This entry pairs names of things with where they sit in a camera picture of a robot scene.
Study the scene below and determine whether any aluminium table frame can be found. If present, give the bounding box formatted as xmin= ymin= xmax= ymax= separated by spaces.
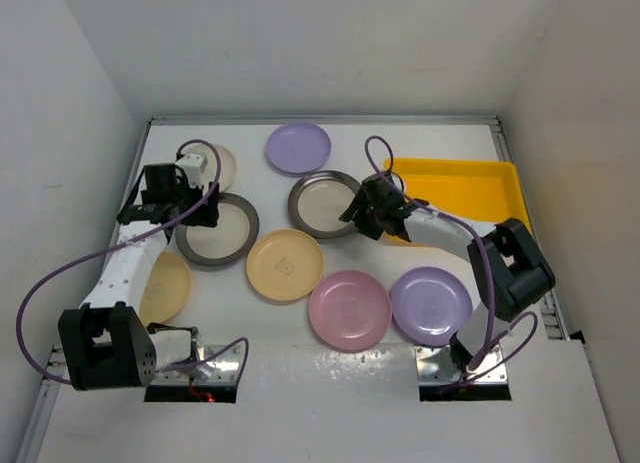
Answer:
xmin=18 ymin=115 xmax=593 ymax=462

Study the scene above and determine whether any cream plate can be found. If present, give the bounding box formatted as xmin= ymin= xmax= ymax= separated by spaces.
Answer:
xmin=184 ymin=144 xmax=236 ymax=192

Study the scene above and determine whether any metal base plate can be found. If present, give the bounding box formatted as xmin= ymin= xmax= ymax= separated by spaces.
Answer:
xmin=151 ymin=343 xmax=245 ymax=386
xmin=414 ymin=346 xmax=508 ymax=387

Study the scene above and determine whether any purple plate at back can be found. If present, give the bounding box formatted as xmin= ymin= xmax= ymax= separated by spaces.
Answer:
xmin=265 ymin=122 xmax=332 ymax=175

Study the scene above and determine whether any yellow plate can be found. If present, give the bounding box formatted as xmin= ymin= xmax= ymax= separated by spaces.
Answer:
xmin=246 ymin=229 xmax=325 ymax=302
xmin=139 ymin=252 xmax=193 ymax=326

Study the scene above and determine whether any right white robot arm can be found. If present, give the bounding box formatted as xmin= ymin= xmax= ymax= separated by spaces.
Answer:
xmin=339 ymin=172 xmax=556 ymax=371

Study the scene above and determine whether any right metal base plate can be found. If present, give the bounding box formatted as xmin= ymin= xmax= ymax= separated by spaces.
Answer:
xmin=414 ymin=346 xmax=508 ymax=387

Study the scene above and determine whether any purple plate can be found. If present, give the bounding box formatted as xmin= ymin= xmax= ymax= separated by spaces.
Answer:
xmin=265 ymin=122 xmax=332 ymax=175
xmin=390 ymin=267 xmax=473 ymax=348

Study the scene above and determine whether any yellow plastic bin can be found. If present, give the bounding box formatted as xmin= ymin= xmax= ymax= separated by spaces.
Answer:
xmin=384 ymin=158 xmax=531 ymax=227

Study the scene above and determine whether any dark-rimmed plate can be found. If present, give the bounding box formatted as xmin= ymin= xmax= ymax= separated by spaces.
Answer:
xmin=175 ymin=193 xmax=260 ymax=268
xmin=287 ymin=170 xmax=361 ymax=239

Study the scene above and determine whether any pink plate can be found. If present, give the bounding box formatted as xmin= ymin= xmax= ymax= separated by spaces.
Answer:
xmin=308 ymin=270 xmax=392 ymax=352

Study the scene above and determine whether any yellow plate centre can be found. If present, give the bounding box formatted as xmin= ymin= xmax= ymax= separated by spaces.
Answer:
xmin=246 ymin=229 xmax=325 ymax=302

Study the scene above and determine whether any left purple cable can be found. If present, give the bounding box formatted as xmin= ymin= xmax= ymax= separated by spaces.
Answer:
xmin=15 ymin=139 xmax=250 ymax=386

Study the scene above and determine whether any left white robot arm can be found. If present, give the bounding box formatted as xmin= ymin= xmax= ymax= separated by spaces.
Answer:
xmin=58 ymin=154 xmax=219 ymax=391

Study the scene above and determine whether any yellow plate left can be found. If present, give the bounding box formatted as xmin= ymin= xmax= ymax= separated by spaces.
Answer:
xmin=139 ymin=252 xmax=193 ymax=326

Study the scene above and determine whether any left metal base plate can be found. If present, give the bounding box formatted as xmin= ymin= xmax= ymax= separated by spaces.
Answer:
xmin=151 ymin=343 xmax=245 ymax=386

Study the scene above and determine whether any purple plate front right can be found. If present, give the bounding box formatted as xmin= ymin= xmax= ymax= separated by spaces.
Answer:
xmin=390 ymin=267 xmax=473 ymax=348

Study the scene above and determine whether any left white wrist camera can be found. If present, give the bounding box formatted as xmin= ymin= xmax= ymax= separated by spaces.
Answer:
xmin=175 ymin=153 xmax=208 ymax=189

